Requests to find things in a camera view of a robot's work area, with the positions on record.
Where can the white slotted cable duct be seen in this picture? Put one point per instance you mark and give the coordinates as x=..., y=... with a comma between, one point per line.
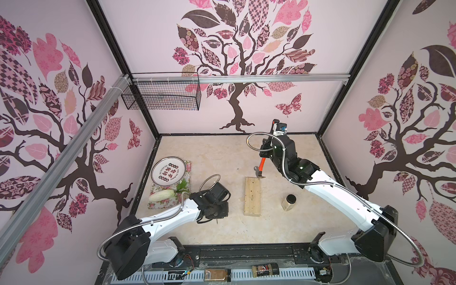
x=197, y=277

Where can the wooden block with nails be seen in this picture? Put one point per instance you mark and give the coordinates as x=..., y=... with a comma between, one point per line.
x=252, y=202

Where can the left aluminium rail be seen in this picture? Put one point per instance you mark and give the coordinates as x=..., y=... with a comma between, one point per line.
x=15, y=228

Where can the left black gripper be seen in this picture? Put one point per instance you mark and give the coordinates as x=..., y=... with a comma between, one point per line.
x=225, y=213

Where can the white round plate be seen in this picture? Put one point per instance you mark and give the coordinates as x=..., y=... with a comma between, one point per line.
x=168, y=171

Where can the rear aluminium rail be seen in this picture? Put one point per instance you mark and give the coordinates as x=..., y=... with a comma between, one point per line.
x=245, y=79

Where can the aluminium rail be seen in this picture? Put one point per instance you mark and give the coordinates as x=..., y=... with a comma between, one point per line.
x=245, y=79
x=15, y=228

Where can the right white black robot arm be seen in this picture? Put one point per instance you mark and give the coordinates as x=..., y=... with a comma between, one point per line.
x=375, y=225

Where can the floral cloth mat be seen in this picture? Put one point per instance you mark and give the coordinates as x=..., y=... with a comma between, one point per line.
x=182, y=190

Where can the glass jar black lid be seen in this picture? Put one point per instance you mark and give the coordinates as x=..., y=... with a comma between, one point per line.
x=288, y=202

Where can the black wire basket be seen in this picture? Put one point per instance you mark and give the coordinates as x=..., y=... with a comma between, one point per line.
x=163, y=91

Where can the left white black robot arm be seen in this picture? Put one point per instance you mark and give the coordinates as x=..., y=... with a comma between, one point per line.
x=136, y=242

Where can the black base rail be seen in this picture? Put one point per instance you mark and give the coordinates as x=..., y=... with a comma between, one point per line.
x=343, y=269

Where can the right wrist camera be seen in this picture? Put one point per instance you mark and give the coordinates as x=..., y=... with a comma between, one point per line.
x=278, y=128

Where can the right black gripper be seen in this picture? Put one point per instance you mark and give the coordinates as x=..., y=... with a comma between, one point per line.
x=267, y=147

